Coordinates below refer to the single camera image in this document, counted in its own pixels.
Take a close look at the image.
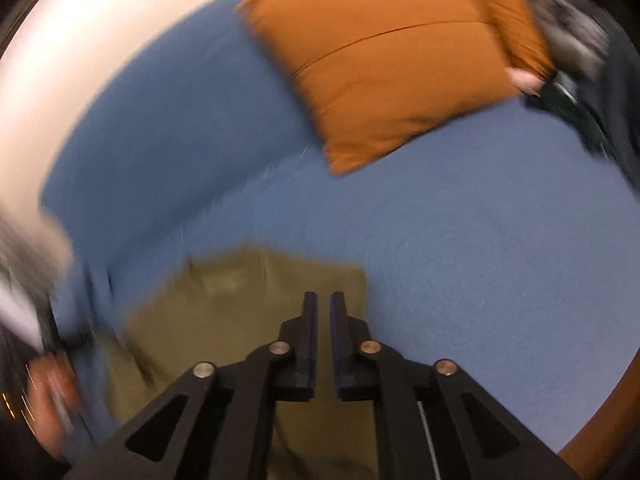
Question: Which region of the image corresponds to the orange cushion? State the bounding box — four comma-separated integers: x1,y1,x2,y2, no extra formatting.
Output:
239,0,554,174

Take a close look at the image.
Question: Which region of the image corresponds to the blue fabric sofa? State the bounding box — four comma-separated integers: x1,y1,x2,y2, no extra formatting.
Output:
41,0,639,462

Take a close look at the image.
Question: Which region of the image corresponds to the olive green sweatshirt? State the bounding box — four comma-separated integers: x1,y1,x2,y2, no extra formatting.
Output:
101,246,378,479

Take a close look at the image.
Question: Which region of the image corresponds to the person's left hand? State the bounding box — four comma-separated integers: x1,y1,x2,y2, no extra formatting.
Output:
27,353,80,460

